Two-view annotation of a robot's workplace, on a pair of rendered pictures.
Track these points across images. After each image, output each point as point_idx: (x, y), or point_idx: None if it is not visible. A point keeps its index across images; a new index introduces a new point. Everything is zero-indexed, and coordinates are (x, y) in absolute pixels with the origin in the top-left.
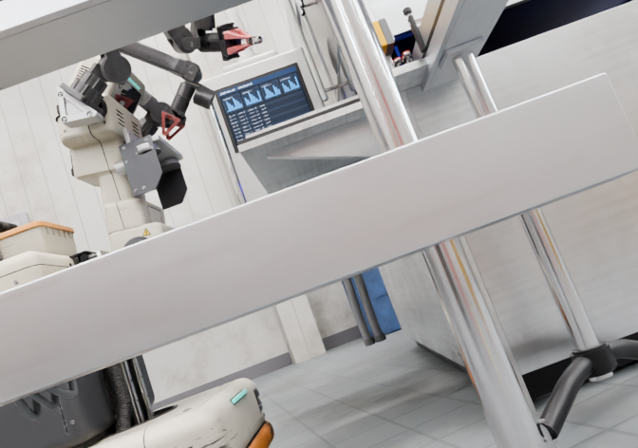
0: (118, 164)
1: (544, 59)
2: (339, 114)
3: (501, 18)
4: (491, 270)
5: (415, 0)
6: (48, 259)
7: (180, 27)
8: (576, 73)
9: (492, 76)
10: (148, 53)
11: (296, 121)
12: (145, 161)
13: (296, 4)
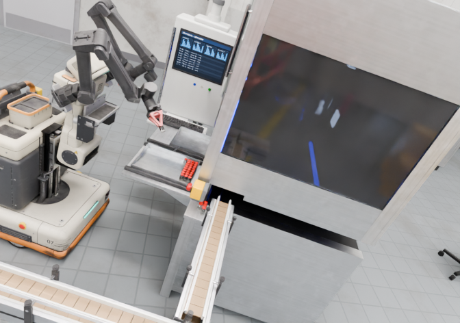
0: (74, 120)
1: (262, 233)
2: (170, 191)
3: None
4: (184, 266)
5: (235, 180)
6: (25, 144)
7: (131, 94)
8: (268, 245)
9: (238, 224)
10: (131, 40)
11: (153, 177)
12: (87, 130)
13: None
